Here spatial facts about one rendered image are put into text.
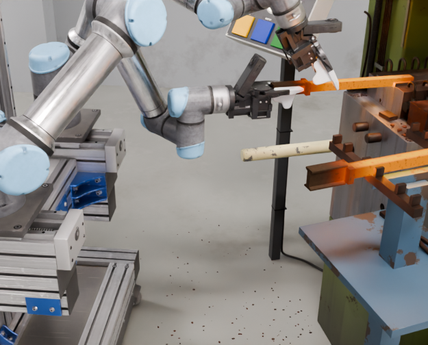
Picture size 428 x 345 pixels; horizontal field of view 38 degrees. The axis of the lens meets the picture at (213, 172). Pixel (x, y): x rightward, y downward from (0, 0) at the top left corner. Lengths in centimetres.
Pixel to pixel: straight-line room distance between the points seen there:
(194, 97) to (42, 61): 49
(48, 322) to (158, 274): 65
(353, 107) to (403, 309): 74
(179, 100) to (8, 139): 47
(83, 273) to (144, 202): 89
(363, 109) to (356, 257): 53
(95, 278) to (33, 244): 79
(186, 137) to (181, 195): 154
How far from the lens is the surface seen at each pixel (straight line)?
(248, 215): 301
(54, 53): 188
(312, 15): 212
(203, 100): 161
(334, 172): 127
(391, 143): 173
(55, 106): 136
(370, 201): 188
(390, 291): 142
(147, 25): 140
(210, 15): 151
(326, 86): 174
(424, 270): 151
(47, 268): 155
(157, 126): 172
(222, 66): 448
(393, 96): 183
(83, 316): 214
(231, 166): 344
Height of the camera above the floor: 159
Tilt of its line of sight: 28 degrees down
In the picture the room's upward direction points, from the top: 1 degrees clockwise
